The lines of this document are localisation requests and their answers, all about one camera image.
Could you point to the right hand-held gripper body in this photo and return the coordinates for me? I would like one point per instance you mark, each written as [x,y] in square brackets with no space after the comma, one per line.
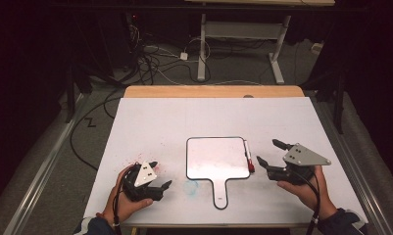
[303,156]

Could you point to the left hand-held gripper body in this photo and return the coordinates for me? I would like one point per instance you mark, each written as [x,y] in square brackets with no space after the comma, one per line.
[145,174]

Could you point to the white marker pen red cap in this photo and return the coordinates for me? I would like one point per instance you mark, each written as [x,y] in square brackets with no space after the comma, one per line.
[248,155]

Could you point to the black-rimmed paddle whiteboard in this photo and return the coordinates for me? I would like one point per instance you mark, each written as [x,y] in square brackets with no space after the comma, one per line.
[217,156]

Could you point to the person's left hand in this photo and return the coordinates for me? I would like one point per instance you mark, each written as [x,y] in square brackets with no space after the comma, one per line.
[125,209]

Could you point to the person's right hand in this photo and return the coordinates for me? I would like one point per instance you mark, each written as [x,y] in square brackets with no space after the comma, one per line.
[310,196]

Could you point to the white table cover sheet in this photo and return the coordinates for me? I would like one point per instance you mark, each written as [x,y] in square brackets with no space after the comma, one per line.
[151,130]

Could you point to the white socket box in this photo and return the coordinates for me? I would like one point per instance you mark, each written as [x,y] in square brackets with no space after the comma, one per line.
[316,48]

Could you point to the black metal stand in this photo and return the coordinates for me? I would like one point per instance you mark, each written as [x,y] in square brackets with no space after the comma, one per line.
[70,98]

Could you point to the white power adapter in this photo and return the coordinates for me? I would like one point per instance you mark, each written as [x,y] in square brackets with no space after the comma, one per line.
[183,56]

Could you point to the metal floor rail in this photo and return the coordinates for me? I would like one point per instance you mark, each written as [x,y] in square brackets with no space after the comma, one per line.
[42,173]
[356,169]

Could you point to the white table frame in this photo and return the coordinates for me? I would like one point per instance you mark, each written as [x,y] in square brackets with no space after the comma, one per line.
[202,49]

